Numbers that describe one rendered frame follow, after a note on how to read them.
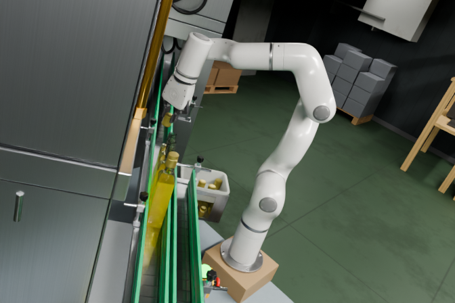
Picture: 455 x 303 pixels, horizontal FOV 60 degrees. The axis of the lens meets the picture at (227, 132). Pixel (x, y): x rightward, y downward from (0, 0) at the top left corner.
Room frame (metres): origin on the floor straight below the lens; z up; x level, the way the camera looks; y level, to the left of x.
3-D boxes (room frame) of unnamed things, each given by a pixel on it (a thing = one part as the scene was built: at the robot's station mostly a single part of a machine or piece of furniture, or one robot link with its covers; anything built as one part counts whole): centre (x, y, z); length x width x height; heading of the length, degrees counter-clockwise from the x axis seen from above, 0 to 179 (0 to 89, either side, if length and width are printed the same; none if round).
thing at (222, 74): (5.59, 0.69, 0.19); 1.11 x 0.80 x 0.39; 146
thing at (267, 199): (1.28, -0.23, 1.14); 0.19 x 0.12 x 0.24; 0
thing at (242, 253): (1.32, -0.23, 0.93); 0.19 x 0.19 x 0.18
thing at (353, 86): (6.90, -1.73, 0.53); 1.04 x 0.69 x 1.05; 56
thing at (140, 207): (1.03, 0.20, 1.11); 0.07 x 0.04 x 0.13; 105
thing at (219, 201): (1.51, 0.05, 0.92); 0.27 x 0.17 x 0.15; 105
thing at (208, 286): (0.82, -0.11, 1.11); 0.07 x 0.04 x 0.13; 105
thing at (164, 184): (1.07, 0.14, 1.16); 0.06 x 0.06 x 0.21; 16
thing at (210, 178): (1.52, 0.02, 0.97); 0.22 x 0.17 x 0.09; 105
